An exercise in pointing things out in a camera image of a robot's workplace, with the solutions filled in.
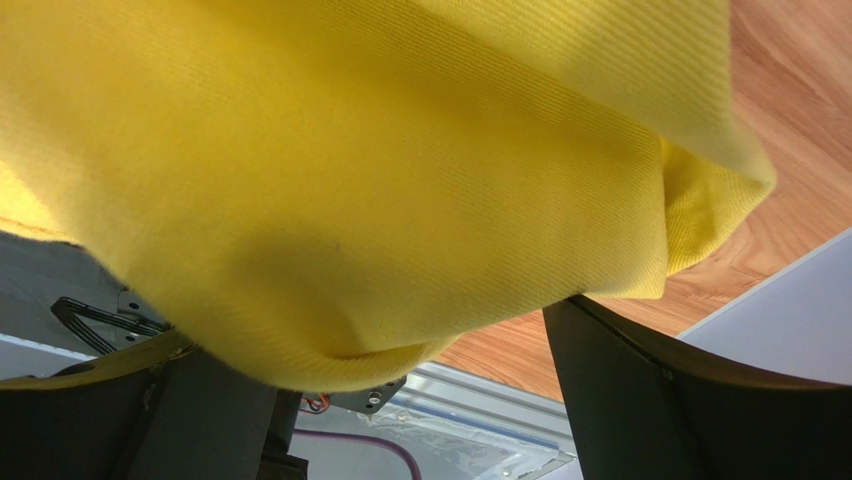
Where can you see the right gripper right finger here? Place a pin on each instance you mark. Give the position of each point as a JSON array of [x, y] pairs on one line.
[[644, 405]]

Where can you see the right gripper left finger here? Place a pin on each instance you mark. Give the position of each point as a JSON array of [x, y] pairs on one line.
[[163, 409]]

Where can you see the yellow trousers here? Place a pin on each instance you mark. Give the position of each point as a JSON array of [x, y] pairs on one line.
[[324, 194]]

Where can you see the aluminium base frame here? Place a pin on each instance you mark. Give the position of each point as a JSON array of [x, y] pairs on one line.
[[455, 425]]

